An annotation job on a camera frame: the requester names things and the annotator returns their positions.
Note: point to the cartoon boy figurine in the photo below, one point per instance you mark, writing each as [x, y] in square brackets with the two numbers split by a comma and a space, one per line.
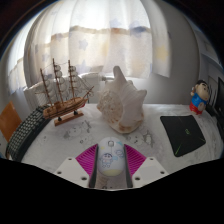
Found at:
[199, 98]

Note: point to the white cartoon-print computer mouse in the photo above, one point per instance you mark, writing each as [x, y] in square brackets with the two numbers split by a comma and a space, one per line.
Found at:
[110, 156]

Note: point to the black keyboard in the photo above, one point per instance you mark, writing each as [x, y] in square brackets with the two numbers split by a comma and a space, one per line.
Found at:
[25, 133]

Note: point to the white star-print curtain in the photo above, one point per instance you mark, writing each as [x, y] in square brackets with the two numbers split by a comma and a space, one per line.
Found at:
[100, 40]

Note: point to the large white conch shell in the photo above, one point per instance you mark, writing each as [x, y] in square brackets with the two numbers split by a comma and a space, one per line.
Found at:
[123, 103]

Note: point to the wooden model sailing ship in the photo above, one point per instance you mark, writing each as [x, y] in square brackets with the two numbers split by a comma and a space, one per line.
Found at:
[65, 106]

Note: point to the white printed tablecloth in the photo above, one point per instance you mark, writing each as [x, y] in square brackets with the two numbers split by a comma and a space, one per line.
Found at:
[70, 143]

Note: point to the black mouse pad green lines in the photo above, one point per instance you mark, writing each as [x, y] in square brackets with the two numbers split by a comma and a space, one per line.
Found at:
[183, 133]

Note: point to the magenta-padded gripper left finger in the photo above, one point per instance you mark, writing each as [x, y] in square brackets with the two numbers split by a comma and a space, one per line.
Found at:
[85, 160]

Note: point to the orange wooden chair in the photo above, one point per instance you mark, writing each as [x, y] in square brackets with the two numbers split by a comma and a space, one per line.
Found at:
[8, 121]

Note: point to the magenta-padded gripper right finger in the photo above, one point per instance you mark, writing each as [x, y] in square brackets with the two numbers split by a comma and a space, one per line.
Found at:
[136, 160]

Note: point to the white radiator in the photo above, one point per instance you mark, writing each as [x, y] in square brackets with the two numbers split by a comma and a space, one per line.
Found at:
[31, 95]

